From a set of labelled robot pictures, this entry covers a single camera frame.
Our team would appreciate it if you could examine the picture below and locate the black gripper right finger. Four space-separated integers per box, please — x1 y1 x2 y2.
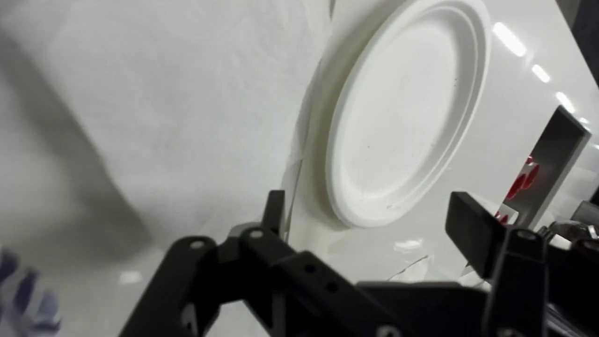
445 191 599 337

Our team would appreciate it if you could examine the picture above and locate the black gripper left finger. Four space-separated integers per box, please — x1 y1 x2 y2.
118 191 400 337

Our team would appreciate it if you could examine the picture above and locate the white paper plate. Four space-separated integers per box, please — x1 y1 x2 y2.
325 0 490 229

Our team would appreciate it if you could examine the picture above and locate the grey open box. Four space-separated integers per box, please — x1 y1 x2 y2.
496 107 591 229

